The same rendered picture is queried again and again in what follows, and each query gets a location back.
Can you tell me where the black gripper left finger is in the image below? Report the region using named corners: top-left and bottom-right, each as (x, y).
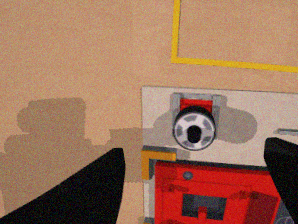
top-left (0, 148), bottom-right (126, 224)

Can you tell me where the black wheel with grey hub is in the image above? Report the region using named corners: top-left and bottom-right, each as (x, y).
top-left (173, 105), bottom-right (217, 151)

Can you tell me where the yellow tape outline on table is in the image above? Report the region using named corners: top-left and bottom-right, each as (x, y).
top-left (170, 0), bottom-right (298, 72)

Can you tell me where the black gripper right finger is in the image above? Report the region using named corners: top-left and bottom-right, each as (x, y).
top-left (263, 137), bottom-right (298, 224)

